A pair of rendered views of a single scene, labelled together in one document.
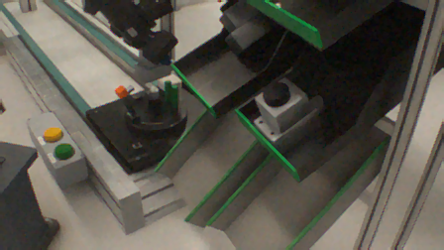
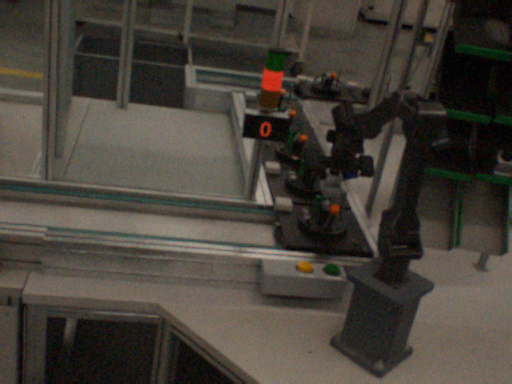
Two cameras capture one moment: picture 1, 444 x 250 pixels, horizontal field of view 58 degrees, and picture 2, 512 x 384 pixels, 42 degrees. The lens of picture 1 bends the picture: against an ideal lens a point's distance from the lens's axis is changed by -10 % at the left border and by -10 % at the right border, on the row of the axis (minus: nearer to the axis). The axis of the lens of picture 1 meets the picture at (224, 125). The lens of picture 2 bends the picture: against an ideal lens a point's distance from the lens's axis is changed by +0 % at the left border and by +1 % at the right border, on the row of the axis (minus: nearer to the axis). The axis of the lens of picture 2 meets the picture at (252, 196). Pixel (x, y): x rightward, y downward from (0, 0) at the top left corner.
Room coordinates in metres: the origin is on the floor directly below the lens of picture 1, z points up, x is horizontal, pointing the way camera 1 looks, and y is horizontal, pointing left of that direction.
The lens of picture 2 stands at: (0.15, 1.70, 1.82)
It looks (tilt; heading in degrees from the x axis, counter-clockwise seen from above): 26 degrees down; 299
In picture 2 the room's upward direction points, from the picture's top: 10 degrees clockwise
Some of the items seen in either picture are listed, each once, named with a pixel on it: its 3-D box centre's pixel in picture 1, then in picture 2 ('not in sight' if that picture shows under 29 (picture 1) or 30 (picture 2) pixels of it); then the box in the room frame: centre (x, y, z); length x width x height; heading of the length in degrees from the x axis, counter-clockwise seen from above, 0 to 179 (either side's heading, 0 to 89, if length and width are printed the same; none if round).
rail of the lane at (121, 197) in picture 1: (55, 105); (224, 264); (0.90, 0.44, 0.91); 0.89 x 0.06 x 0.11; 39
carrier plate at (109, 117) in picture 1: (156, 121); (321, 229); (0.78, 0.15, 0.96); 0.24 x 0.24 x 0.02; 39
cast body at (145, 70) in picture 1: (157, 59); (331, 179); (0.79, 0.14, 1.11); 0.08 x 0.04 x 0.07; 130
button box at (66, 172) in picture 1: (55, 147); (302, 278); (0.71, 0.37, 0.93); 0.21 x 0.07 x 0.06; 39
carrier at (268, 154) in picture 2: not in sight; (296, 144); (1.10, -0.24, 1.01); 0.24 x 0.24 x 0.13; 39
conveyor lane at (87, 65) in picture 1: (110, 82); (211, 231); (1.03, 0.32, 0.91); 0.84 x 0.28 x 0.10; 39
